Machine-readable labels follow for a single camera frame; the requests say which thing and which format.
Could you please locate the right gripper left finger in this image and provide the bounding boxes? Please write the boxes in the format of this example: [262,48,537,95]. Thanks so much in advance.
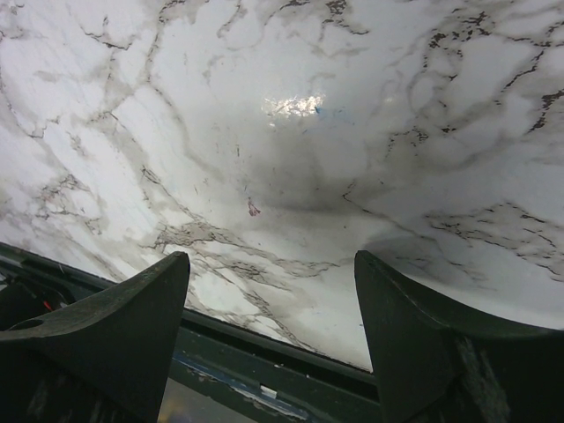
[1,252,189,422]

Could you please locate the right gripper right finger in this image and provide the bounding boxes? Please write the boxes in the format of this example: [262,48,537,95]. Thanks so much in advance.
[354,250,563,422]

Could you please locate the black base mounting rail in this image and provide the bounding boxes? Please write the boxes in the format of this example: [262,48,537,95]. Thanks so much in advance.
[1,245,382,422]

